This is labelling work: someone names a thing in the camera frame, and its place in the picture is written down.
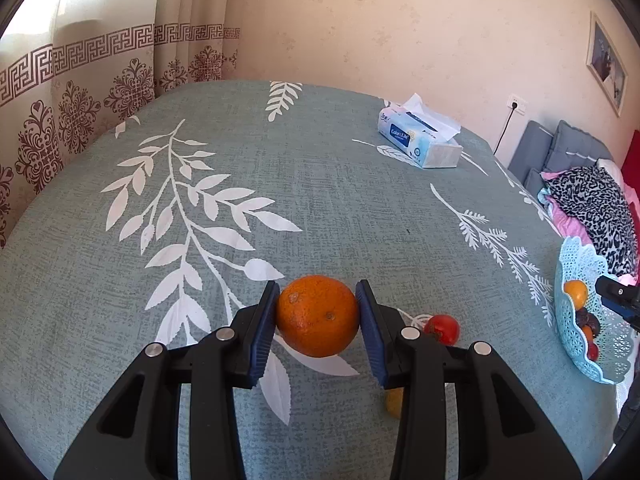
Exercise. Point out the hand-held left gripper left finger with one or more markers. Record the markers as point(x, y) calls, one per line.
point(262, 332)

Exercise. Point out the yellow-orange kumquat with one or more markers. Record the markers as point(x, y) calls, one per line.
point(576, 294)

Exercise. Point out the dark cloth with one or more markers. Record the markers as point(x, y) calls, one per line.
point(630, 400)

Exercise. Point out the teal leaf-print tablecloth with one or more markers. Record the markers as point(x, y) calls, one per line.
point(350, 210)

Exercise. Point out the large red tomato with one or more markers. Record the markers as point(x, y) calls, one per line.
point(444, 330)

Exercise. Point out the grey cushion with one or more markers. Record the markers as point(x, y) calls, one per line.
point(575, 145)
point(530, 150)

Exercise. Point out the framed wall picture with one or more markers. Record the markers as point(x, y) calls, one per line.
point(607, 65)

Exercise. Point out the round orange mandarin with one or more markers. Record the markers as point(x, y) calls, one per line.
point(317, 316)

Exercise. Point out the large dark water chestnut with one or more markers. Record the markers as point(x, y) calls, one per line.
point(586, 317)

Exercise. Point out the blue white tissue pack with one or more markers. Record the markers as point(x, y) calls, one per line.
point(420, 137)

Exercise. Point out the light blue plastic basket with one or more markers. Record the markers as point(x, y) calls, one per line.
point(567, 270)

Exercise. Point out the white pillow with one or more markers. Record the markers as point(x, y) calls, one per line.
point(611, 167)

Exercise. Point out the white wall socket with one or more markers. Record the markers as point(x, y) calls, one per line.
point(518, 105)

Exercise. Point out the small oval orange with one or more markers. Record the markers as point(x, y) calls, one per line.
point(394, 405)

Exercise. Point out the leopard-print cloth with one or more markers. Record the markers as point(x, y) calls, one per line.
point(595, 210)

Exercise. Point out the small red tomato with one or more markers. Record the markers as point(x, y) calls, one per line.
point(593, 352)

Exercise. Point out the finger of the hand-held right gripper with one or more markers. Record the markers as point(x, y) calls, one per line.
point(617, 294)

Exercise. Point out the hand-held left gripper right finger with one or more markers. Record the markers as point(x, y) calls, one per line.
point(371, 335)

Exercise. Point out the red cloth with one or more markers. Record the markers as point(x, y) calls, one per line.
point(632, 165)

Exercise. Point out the beige patterned curtain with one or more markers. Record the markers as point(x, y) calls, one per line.
point(75, 85)

